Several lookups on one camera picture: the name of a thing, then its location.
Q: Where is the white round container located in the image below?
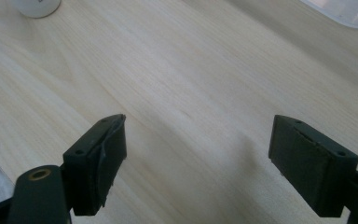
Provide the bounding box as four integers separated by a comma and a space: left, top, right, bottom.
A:
12, 0, 62, 19

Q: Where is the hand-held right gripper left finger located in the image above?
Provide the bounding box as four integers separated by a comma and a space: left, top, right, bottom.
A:
62, 113, 128, 217

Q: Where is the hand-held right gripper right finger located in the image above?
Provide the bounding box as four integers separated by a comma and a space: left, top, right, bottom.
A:
268, 114, 358, 218

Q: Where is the clear plastic container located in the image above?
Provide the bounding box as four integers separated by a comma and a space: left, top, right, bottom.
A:
298, 0, 358, 30

